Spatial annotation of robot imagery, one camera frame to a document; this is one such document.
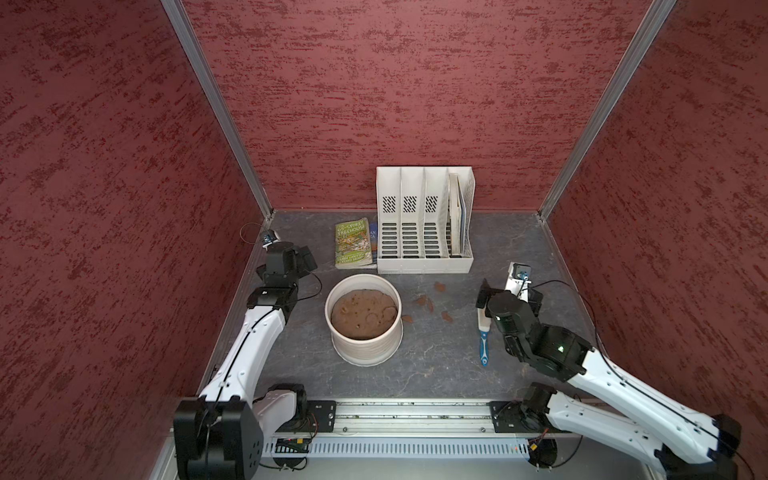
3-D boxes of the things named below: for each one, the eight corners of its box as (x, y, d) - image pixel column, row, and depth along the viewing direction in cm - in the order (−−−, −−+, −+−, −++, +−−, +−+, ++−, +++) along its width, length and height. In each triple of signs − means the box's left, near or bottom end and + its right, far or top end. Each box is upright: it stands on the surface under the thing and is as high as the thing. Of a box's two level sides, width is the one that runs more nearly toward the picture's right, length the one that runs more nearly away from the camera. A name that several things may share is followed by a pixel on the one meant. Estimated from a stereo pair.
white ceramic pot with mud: (329, 365, 84) (318, 344, 71) (338, 302, 97) (330, 274, 84) (401, 365, 84) (403, 344, 71) (400, 302, 97) (401, 274, 84)
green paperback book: (337, 273, 103) (335, 266, 100) (334, 229, 116) (333, 222, 113) (375, 267, 105) (375, 261, 101) (368, 224, 118) (368, 218, 115)
